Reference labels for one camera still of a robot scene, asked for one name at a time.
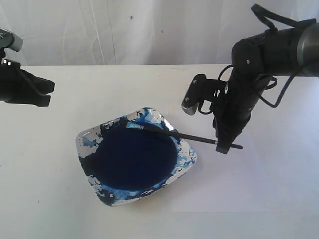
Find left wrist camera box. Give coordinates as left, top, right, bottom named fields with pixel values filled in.
left=0, top=28, right=23, bottom=52

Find white paper sheet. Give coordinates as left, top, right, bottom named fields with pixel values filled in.
left=166, top=109, right=275, bottom=213

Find black paintbrush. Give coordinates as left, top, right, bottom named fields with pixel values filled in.
left=119, top=121, right=243, bottom=150

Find white backdrop cloth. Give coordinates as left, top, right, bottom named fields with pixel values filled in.
left=0, top=0, right=319, bottom=67

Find white square paint-stained dish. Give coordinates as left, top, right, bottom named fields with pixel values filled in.
left=75, top=107, right=197, bottom=207

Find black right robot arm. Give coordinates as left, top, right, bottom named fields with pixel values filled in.
left=213, top=19, right=319, bottom=154

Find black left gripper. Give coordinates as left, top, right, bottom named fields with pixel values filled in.
left=0, top=48, right=55, bottom=107

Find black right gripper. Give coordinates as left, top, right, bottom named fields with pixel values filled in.
left=213, top=72, right=272, bottom=153

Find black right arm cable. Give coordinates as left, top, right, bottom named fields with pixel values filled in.
left=199, top=3, right=317, bottom=115

